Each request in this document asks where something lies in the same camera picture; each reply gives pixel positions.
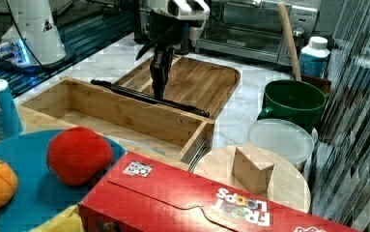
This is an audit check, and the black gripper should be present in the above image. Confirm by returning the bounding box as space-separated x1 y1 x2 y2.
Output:
150 41 174 100

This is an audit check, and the bamboo wooden drawer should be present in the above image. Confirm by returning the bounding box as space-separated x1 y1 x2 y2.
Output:
21 77 213 167

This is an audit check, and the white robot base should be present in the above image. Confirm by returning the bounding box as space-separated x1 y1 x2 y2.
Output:
0 0 74 70

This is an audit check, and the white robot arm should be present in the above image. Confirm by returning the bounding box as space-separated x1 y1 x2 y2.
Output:
136 0 211 100

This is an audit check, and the brown wooden serving tray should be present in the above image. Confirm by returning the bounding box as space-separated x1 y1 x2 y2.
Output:
114 56 241 122

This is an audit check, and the stainless steel toaster oven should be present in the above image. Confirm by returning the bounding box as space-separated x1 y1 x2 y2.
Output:
195 0 319 66

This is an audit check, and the red plush apple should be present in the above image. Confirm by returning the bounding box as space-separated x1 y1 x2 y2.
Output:
46 127 113 186

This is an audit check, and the red Froot Loops box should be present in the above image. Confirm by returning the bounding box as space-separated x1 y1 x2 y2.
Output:
79 152 358 232

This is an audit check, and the jar with wooden lid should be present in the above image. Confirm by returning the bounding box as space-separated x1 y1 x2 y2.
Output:
193 145 311 213

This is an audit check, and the green plastic cup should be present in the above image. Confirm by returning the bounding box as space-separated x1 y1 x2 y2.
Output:
257 79 327 133

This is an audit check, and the clear container frosted lid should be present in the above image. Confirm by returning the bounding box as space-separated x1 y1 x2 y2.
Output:
247 119 314 171

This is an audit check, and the blue bottle white cap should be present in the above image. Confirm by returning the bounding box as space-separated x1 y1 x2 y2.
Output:
299 36 329 77

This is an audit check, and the blue shaker white cap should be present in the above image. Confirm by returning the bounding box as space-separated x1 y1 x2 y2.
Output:
0 79 23 140

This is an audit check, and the brown wooden utensil holder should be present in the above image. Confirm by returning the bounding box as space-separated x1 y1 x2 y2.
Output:
290 73 331 98

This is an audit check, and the blue round plate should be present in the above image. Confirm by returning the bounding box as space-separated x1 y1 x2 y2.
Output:
0 129 128 232

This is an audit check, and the yellow plush banana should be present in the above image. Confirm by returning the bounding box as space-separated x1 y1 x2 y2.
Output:
0 204 85 232

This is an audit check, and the wooden utensil handle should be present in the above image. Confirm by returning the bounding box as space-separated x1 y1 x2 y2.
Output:
277 2 301 81

